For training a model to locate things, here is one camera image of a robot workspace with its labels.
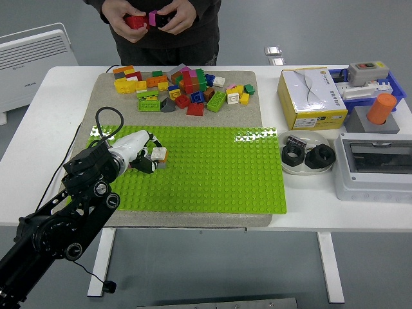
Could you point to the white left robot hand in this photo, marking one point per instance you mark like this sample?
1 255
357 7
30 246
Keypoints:
132 145

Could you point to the person's right hand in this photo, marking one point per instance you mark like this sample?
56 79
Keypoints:
117 16

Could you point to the person's left hand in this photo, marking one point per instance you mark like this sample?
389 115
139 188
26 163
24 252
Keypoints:
183 17

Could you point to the black brick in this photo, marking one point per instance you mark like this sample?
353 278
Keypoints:
164 21

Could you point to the large red brick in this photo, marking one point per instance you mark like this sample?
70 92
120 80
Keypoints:
136 22

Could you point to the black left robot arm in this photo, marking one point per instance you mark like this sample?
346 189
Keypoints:
80 199

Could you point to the grey long brick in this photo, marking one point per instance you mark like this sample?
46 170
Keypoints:
162 165

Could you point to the lime long hollow brick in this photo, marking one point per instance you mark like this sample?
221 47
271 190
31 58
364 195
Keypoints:
148 105

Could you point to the lime flat brick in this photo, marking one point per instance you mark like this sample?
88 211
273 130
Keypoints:
146 94

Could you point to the large grey roof brick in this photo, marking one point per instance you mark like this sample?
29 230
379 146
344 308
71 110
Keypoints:
176 70

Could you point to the grey slope brick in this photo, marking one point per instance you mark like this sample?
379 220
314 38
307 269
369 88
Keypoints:
168 105

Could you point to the orange flat brick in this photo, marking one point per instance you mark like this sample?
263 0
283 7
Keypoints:
123 69

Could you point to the pink plate brick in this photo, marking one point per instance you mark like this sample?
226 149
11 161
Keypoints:
192 73

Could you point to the large yellow brick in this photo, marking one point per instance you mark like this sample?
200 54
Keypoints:
124 87

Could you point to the yellow square brick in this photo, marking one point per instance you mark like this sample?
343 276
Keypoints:
140 86
163 86

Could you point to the small grey brick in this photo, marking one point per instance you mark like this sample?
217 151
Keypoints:
119 75

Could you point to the red and white brick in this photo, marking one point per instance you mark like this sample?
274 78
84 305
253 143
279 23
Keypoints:
134 75

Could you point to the small dark green brick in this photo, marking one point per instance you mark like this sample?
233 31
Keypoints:
157 73

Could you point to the tall green brick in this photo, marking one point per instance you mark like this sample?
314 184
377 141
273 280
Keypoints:
201 78

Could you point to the tall red brick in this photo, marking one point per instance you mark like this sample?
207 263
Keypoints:
187 82

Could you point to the small blue brick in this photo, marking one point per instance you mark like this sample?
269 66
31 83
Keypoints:
210 78

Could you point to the yellow brick with blue plate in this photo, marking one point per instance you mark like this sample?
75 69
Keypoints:
175 94

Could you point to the red square brick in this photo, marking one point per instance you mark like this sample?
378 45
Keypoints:
182 100

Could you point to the orange long brick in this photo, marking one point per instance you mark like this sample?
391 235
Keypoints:
156 81

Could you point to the red slope brick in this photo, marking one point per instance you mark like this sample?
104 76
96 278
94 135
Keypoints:
195 109

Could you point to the blue square brick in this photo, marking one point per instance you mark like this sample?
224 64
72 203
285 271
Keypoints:
197 97

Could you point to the brown square brick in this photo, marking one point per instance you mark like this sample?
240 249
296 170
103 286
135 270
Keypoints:
209 94

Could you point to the green studded baseplate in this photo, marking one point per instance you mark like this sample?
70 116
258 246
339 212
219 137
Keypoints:
209 174

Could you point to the yellow small brick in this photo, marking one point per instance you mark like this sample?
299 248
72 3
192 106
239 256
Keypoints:
239 89
244 98

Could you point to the white brick with yellow plate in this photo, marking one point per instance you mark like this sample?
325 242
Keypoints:
232 98

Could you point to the dark green square brick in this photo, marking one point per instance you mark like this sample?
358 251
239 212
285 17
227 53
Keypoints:
249 89

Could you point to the person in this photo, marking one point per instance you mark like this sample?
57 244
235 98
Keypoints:
167 51

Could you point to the pink thin plate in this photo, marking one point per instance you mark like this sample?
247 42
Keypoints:
231 86

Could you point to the silver floor socket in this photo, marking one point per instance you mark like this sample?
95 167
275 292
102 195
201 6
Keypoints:
273 51
277 61

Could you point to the grey-brown table mat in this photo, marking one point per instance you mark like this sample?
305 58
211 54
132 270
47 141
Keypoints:
225 117

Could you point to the white panel heater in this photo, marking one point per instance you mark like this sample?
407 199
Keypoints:
32 64

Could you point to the white table leg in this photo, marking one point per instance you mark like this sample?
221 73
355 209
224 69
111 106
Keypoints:
101 257
331 267

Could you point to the yellow and white cardboard box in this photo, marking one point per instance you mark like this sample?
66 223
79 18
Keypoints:
309 96

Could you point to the black hex nut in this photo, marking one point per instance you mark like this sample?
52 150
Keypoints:
320 157
292 156

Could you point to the small black circuit board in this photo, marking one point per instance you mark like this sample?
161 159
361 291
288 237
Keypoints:
295 141

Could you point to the black part in tray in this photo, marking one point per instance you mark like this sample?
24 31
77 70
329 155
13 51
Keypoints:
338 77

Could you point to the white oval dish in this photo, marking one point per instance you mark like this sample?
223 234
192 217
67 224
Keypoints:
317 138

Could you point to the grey metal plate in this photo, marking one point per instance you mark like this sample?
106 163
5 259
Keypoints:
219 303

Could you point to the white terminal block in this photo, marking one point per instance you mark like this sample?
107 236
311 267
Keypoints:
357 91

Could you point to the grey square block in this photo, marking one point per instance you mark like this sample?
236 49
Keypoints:
357 122

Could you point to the orange cylinder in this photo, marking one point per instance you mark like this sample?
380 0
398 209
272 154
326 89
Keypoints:
381 107

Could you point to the blue plastic tray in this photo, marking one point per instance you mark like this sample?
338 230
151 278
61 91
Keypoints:
397 90

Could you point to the grey push-button switch box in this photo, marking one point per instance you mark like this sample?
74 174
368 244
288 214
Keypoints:
367 74

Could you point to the grey electrical enclosure box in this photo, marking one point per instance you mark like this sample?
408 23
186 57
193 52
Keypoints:
370 183

